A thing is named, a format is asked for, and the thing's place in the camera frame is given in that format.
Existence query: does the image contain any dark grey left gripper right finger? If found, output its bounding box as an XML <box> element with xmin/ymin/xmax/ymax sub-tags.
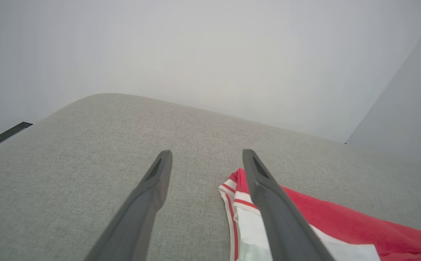
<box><xmin>242</xmin><ymin>149</ymin><xmax>336</xmax><ymax>261</ymax></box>

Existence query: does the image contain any black baseboard strip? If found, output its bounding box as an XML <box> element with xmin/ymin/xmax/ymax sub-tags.
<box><xmin>0</xmin><ymin>122</ymin><xmax>33</xmax><ymax>156</ymax></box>

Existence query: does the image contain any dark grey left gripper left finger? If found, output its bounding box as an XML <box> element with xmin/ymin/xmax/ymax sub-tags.
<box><xmin>84</xmin><ymin>150</ymin><xmax>173</xmax><ymax>261</ymax></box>

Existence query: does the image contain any grey fabric sofa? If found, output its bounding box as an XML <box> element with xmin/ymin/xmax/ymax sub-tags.
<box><xmin>0</xmin><ymin>93</ymin><xmax>421</xmax><ymax>261</ymax></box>

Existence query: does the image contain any red and white basketball jersey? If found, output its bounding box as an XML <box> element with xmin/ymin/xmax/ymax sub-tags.
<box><xmin>218</xmin><ymin>168</ymin><xmax>421</xmax><ymax>261</ymax></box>

